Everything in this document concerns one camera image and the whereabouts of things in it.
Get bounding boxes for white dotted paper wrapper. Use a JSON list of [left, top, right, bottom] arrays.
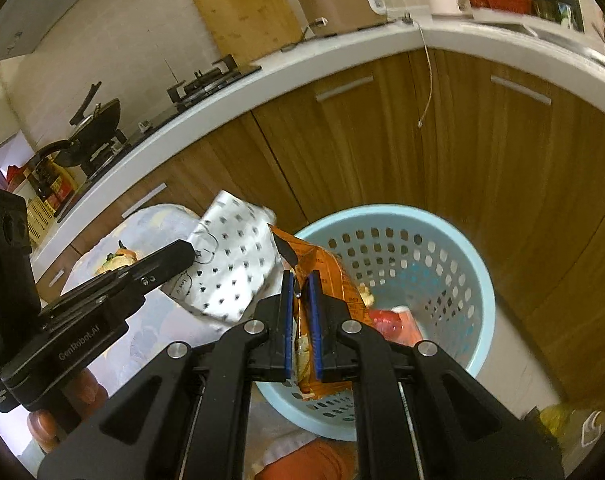
[[161, 191, 280, 324]]

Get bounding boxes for orange snack wrapper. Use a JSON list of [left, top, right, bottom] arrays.
[[271, 226, 374, 401]]

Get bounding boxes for light blue trash basket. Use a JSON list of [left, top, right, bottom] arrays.
[[253, 204, 498, 442]]

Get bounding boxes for left hand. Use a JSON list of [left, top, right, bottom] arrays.
[[27, 368, 108, 454]]

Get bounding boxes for orange peel left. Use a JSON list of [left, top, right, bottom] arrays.
[[94, 242, 138, 275]]

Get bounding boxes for scallop pattern tablecloth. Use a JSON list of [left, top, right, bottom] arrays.
[[63, 204, 316, 479]]

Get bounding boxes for red plastic bag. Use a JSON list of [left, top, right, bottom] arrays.
[[368, 306, 424, 347]]

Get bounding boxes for yellow woven basket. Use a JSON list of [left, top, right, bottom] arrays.
[[27, 197, 54, 247]]

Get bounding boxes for soy sauce bottles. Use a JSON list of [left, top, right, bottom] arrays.
[[5, 155, 78, 216]]

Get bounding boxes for black wok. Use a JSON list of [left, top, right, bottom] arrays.
[[29, 81, 127, 176]]

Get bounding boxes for black gas stove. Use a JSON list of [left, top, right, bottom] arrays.
[[54, 54, 262, 223]]

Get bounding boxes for bamboo cutting board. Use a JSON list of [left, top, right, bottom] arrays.
[[193, 0, 302, 65]]

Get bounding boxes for steel sink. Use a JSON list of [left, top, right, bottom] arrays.
[[487, 19, 605, 68]]

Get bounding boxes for red tray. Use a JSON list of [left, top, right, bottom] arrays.
[[469, 0, 533, 15]]

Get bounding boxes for white hanging cable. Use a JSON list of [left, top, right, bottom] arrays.
[[406, 12, 435, 129]]

